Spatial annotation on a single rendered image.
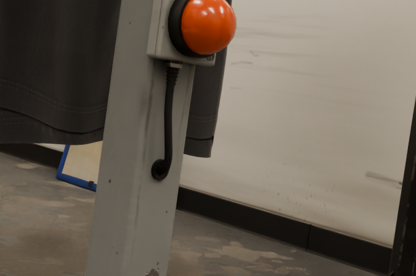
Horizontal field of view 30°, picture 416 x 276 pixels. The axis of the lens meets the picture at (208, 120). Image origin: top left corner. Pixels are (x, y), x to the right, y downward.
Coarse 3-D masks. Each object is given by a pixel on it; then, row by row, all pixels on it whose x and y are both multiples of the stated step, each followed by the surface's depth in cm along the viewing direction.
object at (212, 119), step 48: (0, 0) 73; (48, 0) 75; (96, 0) 80; (0, 48) 73; (48, 48) 76; (96, 48) 81; (0, 96) 74; (48, 96) 76; (96, 96) 82; (192, 96) 91; (192, 144) 91
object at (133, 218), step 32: (128, 0) 50; (160, 0) 47; (128, 32) 50; (160, 32) 47; (128, 64) 49; (160, 64) 48; (192, 64) 50; (128, 96) 49; (160, 96) 49; (128, 128) 49; (160, 128) 49; (128, 160) 49; (96, 192) 51; (128, 192) 49; (160, 192) 50; (96, 224) 51; (128, 224) 49; (160, 224) 50; (96, 256) 51; (128, 256) 49; (160, 256) 51
